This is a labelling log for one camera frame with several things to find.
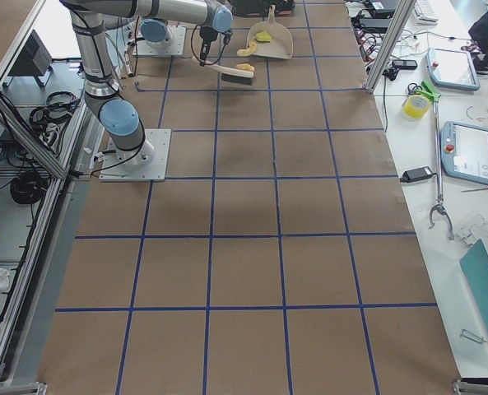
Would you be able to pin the white hand brush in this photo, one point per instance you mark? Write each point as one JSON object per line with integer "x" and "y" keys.
{"x": 233, "y": 75}

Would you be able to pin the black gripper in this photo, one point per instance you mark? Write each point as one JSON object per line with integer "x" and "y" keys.
{"x": 205, "y": 42}

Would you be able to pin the blue teach pendant far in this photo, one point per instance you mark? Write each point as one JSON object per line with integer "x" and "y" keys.
{"x": 453, "y": 69}

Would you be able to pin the black lined trash bin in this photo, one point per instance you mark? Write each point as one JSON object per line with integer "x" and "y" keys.
{"x": 246, "y": 8}

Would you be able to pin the aluminium frame post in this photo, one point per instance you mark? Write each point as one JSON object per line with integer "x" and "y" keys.
{"x": 394, "y": 31}

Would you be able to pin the beige plastic dustpan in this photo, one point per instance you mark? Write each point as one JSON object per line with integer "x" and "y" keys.
{"x": 281, "y": 46}

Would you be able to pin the green handled reach grabber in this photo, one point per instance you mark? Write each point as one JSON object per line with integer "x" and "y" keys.
{"x": 431, "y": 93}

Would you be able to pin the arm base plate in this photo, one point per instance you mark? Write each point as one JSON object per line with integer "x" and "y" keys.
{"x": 150, "y": 163}
{"x": 144, "y": 49}

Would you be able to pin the oval golden bread roll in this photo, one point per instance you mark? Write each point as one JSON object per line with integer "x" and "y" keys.
{"x": 245, "y": 67}

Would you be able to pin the yellow tape roll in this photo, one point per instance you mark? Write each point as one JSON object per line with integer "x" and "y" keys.
{"x": 416, "y": 106}

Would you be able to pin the yellow sponge wedge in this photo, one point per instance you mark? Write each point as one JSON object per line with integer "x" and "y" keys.
{"x": 263, "y": 36}

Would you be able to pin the blue teach pendant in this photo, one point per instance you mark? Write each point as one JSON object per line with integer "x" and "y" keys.
{"x": 453, "y": 69}
{"x": 464, "y": 151}

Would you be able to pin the blue teach pendant near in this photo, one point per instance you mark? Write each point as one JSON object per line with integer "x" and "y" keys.
{"x": 464, "y": 151}

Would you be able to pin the black power brick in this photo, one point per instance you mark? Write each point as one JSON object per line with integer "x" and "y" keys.
{"x": 417, "y": 174}

